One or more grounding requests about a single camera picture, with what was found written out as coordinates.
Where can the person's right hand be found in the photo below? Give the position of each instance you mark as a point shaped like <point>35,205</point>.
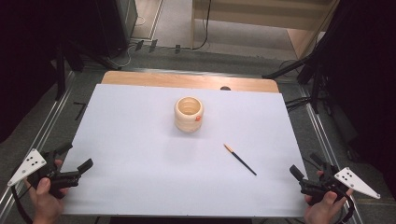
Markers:
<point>322,211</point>

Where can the metal floor rail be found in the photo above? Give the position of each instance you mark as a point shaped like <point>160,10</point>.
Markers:
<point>323,133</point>
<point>46,124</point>

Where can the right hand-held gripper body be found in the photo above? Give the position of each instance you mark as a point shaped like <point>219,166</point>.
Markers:
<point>356,183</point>

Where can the wooden table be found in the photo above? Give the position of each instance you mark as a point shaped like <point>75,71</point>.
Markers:
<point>186,80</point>

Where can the dark metal cabinet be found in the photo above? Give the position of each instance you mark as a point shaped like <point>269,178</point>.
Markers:
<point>120,21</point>

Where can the black curtain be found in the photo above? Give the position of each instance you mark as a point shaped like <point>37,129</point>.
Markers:
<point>364,77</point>
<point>28,53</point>

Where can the white paper sheet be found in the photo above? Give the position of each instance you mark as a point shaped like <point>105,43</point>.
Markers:
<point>155,161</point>

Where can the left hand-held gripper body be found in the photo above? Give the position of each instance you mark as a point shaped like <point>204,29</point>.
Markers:
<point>29,165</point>

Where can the black pencil with tan end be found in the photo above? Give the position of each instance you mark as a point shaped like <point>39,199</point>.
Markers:
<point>240,160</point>

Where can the black tripod stand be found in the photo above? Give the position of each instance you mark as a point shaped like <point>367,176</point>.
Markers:
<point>306,70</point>
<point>62,65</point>

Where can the light wooden furniture frame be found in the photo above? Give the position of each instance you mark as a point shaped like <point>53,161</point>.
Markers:
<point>249,14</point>

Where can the beige ribbed pen holder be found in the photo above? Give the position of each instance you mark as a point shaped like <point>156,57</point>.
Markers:
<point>188,114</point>

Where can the person's left hand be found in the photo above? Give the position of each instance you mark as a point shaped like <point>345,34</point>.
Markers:
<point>46,205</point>

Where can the black power plug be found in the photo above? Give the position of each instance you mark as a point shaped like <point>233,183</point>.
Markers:
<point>153,45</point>
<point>139,45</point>

